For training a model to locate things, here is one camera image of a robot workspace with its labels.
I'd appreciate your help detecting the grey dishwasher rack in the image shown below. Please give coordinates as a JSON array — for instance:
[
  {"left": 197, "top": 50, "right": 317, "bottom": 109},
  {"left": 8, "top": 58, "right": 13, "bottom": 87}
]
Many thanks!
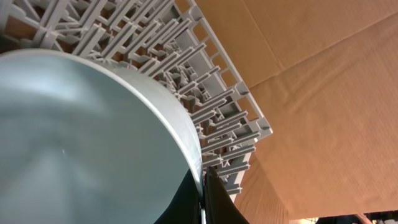
[{"left": 1, "top": 0, "right": 272, "bottom": 197}]

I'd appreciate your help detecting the blue plastic bowl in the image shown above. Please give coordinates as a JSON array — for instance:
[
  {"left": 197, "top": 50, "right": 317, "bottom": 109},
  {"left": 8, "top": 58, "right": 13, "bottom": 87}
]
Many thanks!
[{"left": 1, "top": 49, "right": 203, "bottom": 223}]

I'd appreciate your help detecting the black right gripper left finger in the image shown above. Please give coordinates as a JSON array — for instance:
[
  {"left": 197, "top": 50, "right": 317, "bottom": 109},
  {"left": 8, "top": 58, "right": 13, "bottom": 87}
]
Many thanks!
[{"left": 155, "top": 170, "right": 201, "bottom": 224}]

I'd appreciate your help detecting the brown cardboard panel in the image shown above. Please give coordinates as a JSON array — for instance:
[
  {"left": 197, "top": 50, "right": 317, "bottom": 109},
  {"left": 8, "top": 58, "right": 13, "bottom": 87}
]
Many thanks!
[{"left": 198, "top": 0, "right": 397, "bottom": 223}]

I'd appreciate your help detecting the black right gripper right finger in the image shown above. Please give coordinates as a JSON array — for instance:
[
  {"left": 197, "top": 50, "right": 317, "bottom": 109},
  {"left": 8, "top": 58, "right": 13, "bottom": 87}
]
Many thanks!
[{"left": 204, "top": 167, "right": 249, "bottom": 224}]

